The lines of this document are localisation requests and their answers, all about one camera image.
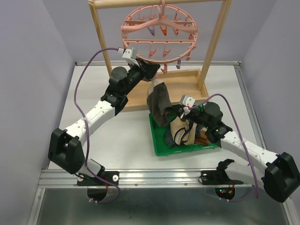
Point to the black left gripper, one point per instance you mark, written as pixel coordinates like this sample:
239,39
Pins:
148,71

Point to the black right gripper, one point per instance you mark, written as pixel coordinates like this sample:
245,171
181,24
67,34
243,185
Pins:
182,116

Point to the cream navy-trim underwear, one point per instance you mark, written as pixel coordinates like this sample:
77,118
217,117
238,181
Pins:
183,132

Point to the brown underwear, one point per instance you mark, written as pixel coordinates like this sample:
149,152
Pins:
202,139

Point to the dark olive underwear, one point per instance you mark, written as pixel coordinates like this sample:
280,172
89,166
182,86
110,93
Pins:
158,102

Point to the blue striped underwear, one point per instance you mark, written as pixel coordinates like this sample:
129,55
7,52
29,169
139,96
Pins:
169,139

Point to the pink round clip hanger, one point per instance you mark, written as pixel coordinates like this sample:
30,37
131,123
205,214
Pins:
162,34

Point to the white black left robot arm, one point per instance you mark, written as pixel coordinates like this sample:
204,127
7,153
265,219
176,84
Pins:
66,145

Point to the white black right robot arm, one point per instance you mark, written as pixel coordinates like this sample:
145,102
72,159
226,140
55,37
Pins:
276,174

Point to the wooden hanger rack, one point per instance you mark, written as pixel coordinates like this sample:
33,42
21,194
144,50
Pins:
168,86

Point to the green plastic tray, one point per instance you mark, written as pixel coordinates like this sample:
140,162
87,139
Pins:
160,146

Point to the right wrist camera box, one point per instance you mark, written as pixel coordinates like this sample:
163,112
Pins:
187,102

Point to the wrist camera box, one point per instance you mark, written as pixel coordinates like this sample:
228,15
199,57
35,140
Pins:
187,102
129,55

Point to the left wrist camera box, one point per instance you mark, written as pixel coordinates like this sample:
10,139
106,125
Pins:
129,55

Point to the aluminium mounting rail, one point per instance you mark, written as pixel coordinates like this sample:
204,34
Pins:
159,177

